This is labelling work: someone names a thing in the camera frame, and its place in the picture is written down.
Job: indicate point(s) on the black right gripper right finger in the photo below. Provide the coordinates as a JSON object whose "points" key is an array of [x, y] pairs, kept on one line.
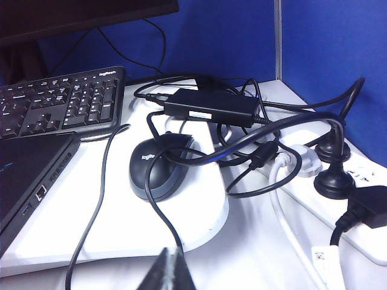
{"points": [[183, 275]]}

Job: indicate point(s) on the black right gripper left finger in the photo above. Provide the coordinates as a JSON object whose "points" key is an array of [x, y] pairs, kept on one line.
{"points": [[158, 275]]}

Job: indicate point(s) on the black Hasee laptop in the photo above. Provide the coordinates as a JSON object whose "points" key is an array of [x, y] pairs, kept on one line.
{"points": [[27, 181]]}

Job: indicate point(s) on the white desk riser platform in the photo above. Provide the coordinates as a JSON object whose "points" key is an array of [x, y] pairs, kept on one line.
{"points": [[121, 211]]}

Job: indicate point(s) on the black grey Logitech mouse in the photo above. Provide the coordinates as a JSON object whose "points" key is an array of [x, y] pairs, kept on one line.
{"points": [[169, 181]]}

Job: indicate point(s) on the white power strip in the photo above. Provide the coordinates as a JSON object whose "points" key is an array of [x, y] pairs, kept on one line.
{"points": [[320, 208]]}

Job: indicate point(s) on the white power plug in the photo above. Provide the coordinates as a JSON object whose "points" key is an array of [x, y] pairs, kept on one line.
{"points": [[305, 164]]}

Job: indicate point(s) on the black power adapter brick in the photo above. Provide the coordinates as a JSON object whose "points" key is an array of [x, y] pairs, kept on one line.
{"points": [[211, 105]]}

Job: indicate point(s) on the black round power plug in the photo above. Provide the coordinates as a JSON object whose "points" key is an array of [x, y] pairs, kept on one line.
{"points": [[332, 151], [334, 182]]}

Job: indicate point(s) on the black Logitech keyboard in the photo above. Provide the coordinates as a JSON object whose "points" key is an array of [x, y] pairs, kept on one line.
{"points": [[60, 99]]}

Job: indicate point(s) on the black angular power plug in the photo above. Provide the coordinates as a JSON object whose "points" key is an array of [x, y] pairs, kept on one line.
{"points": [[372, 205]]}

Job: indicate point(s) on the black computer monitor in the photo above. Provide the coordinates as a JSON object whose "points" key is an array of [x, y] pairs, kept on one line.
{"points": [[75, 15]]}

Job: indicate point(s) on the grey partition post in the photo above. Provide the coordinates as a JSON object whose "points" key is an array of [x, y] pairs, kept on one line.
{"points": [[278, 39]]}

